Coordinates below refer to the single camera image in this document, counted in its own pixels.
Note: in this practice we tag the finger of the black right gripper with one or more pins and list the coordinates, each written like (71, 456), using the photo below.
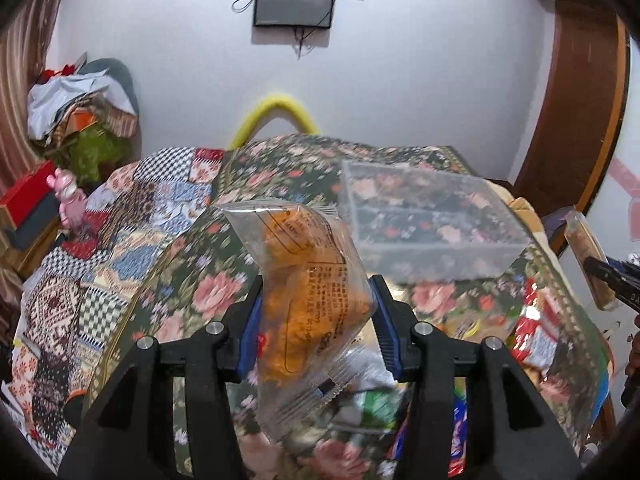
(623, 285)

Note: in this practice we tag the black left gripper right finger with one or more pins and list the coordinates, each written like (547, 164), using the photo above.
(511, 432)

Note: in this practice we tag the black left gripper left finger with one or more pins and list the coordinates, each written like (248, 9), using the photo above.
(126, 433)

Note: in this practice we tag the brown snack bar packet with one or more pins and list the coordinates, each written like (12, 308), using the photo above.
(584, 244)

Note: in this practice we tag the clear bag orange snack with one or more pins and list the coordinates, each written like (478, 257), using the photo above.
(316, 299)

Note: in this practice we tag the red white snack packet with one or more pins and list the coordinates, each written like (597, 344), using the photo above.
(540, 342)

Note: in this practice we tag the floral green bed cover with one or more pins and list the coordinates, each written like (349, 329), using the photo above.
(356, 435)

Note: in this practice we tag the brown wooden door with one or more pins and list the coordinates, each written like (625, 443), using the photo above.
(579, 122)

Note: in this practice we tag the patchwork quilt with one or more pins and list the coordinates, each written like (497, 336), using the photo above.
(73, 302)

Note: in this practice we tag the clear plastic storage box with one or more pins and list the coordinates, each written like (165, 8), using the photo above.
(411, 224)

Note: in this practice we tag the pink plush toy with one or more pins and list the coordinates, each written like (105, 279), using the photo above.
(71, 197)

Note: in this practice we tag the red box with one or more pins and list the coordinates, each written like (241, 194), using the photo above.
(21, 198)

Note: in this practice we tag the pile of clothes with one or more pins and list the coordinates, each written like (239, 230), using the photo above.
(85, 118)

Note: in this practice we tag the yellow foam tube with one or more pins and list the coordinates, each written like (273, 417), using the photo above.
(274, 106)

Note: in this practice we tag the striped brown curtain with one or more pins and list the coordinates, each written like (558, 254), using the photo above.
(26, 31)

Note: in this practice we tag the black wall monitor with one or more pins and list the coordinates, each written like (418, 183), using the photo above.
(294, 13)

